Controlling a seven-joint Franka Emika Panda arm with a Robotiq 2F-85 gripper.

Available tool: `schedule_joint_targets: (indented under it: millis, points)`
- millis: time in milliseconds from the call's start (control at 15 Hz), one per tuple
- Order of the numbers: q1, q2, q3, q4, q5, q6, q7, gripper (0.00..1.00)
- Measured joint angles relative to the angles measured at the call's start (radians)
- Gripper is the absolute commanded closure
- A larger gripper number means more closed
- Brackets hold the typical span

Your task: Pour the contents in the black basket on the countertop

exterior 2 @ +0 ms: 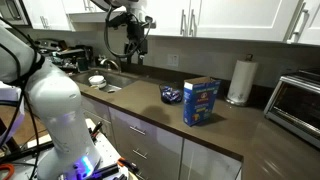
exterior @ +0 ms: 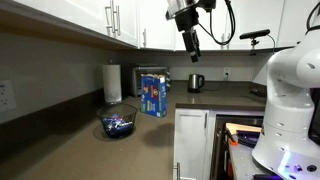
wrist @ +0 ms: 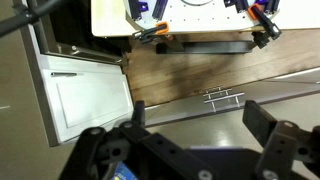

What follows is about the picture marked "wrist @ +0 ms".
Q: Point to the white perforated base plate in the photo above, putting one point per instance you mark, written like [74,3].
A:
[206,16]

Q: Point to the blue cereal box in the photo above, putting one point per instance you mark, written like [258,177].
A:
[121,171]

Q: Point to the orange black bar clamp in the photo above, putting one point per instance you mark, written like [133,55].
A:
[265,20]
[156,30]

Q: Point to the white cabinet door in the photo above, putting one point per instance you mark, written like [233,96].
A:
[90,100]

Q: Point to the gray lower kitchen cabinet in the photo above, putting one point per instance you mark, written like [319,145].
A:
[266,96]

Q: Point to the black aluminium extrusion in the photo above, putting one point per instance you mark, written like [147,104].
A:
[241,5]
[160,8]
[135,8]

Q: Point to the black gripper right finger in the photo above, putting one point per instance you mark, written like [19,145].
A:
[283,150]

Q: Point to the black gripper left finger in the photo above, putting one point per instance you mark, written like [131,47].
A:
[166,150]

